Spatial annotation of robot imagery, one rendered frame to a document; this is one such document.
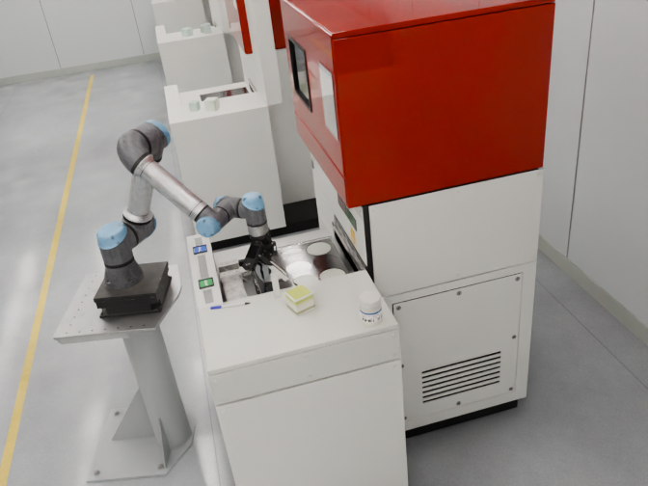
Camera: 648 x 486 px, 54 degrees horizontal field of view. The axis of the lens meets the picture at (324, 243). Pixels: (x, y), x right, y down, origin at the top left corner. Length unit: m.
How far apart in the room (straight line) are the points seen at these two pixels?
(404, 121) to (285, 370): 0.89
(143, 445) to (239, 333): 1.24
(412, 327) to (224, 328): 0.79
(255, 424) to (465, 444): 1.15
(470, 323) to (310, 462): 0.86
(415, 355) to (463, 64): 1.17
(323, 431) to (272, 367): 0.36
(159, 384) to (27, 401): 1.06
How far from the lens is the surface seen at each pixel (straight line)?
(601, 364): 3.48
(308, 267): 2.51
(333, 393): 2.18
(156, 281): 2.61
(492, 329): 2.76
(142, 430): 3.24
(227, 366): 2.02
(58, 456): 3.40
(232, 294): 2.47
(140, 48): 10.23
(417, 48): 2.10
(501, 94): 2.28
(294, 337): 2.07
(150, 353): 2.80
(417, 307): 2.52
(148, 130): 2.40
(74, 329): 2.66
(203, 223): 2.22
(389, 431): 2.38
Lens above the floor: 2.25
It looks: 31 degrees down
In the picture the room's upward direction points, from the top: 7 degrees counter-clockwise
